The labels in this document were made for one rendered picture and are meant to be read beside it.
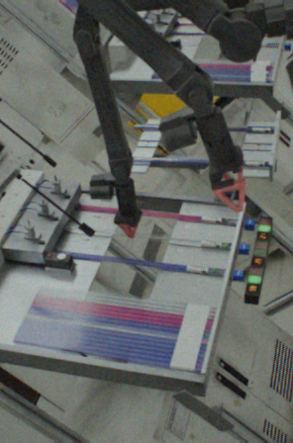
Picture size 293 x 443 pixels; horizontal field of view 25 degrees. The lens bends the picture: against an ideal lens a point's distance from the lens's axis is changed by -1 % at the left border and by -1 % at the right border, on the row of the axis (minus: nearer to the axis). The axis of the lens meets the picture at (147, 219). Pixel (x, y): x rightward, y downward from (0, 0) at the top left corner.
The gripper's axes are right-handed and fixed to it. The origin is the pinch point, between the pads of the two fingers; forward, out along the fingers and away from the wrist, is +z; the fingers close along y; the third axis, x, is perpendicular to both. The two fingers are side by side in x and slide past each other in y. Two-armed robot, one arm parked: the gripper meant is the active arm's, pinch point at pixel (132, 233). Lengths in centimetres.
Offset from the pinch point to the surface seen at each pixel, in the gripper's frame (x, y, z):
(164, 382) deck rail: 22, 49, 3
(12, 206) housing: -38.3, 0.0, -6.5
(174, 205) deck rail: 8.7, -19.4, 3.4
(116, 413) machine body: -1, 33, 48
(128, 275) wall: -67, -152, 181
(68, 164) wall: -119, -203, 129
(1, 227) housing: -37.4, 10.3, -6.5
